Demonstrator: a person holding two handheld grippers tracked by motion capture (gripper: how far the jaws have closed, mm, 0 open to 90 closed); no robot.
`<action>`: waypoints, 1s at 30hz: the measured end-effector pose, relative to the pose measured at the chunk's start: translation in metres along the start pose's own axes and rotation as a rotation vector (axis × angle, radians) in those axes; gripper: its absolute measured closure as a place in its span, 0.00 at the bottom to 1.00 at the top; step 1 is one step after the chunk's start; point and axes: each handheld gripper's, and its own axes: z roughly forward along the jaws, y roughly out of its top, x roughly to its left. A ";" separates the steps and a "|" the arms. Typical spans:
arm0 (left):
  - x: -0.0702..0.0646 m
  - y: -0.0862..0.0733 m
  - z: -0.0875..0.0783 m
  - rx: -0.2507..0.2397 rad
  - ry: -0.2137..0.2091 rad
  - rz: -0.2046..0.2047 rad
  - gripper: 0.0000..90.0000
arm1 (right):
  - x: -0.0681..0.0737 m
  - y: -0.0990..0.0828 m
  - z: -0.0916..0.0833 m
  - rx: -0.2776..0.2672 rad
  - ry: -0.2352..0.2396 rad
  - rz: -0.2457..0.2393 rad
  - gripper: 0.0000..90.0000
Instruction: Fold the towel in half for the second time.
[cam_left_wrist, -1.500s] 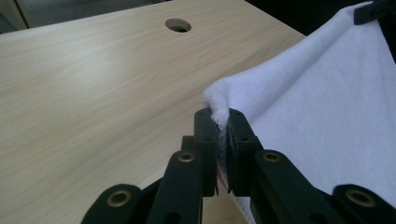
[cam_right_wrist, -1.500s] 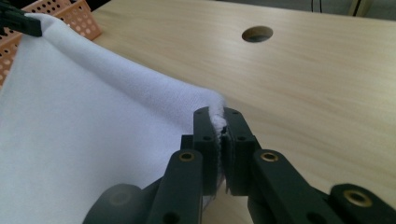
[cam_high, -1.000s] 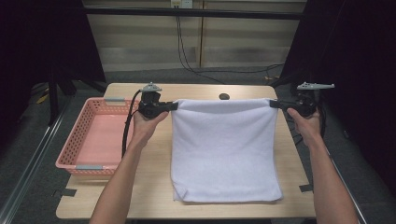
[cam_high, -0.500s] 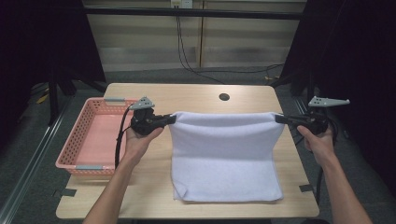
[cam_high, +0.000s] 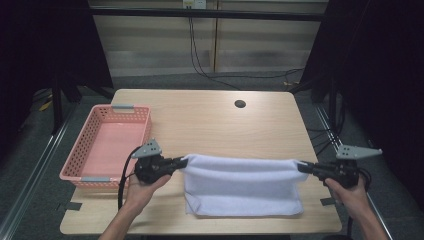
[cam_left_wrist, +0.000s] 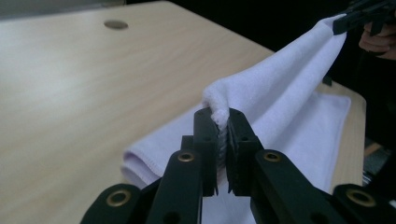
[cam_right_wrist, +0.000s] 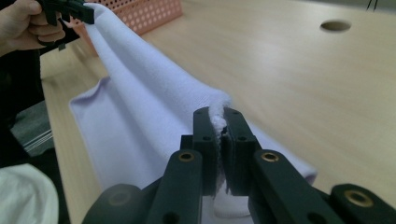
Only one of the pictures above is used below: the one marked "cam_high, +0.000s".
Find yellow object on floor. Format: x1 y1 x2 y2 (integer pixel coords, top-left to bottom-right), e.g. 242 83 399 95
38 99 54 112

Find black curtain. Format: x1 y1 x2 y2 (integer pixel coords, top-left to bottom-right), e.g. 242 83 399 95
0 0 115 161
289 0 424 204

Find person's left hand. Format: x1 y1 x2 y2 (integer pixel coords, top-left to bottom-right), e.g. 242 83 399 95
124 173 173 210

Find white printed cloth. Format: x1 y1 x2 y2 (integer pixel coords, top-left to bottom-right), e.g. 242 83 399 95
179 152 310 218

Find black floor cables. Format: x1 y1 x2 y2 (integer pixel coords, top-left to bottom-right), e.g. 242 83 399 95
305 125 346 157

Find black metal stand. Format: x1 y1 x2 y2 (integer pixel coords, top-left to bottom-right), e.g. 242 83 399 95
50 74 65 135

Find pink perforated plastic basket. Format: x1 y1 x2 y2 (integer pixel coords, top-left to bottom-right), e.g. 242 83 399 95
59 103 153 190

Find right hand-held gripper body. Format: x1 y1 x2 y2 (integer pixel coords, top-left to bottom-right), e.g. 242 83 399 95
319 143 384 189

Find metal floor rail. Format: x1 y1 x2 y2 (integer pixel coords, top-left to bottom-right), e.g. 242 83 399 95
0 106 79 240
314 102 396 240

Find black horizontal bar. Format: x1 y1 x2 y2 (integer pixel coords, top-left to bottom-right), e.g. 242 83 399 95
89 7 325 22

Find black hanging cable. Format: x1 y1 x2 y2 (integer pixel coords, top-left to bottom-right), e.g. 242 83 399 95
187 16 305 92

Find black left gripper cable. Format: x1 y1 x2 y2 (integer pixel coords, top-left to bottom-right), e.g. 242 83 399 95
117 145 144 212

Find white wall outlet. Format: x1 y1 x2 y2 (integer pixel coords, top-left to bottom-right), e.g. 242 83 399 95
181 0 208 10

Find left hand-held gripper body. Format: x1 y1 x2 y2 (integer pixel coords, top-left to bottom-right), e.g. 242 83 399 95
131 137 175 185

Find person's right hand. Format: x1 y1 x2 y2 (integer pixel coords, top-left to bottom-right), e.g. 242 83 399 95
324 175 372 220

